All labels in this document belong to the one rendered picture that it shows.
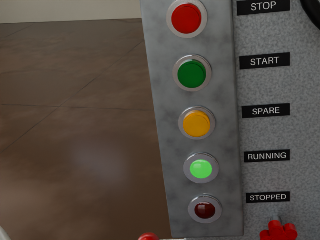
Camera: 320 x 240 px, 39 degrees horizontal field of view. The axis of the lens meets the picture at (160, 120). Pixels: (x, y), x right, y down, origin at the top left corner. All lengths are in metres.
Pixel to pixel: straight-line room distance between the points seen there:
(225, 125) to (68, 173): 2.74
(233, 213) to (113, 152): 2.81
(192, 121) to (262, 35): 0.10
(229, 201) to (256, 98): 0.11
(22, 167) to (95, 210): 0.84
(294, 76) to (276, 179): 0.11
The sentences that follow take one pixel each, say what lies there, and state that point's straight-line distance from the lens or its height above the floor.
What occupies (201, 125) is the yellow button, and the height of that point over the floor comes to 1.35.
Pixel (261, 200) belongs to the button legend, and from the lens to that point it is 0.51.
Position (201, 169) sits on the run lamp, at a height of 1.30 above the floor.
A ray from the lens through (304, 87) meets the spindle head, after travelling 0.46.
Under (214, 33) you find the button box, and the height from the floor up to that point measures 1.44.
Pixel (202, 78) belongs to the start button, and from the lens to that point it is 0.42.
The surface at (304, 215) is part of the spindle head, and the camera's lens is 0.53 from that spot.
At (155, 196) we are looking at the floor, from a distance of 2.74.
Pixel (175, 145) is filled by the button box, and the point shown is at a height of 1.33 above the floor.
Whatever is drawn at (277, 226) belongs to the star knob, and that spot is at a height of 1.24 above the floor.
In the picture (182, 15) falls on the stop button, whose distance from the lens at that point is 0.40.
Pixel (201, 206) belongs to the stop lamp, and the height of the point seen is 1.26.
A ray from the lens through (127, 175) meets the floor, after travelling 2.99.
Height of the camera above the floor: 1.54
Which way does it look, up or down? 25 degrees down
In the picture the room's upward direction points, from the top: 8 degrees counter-clockwise
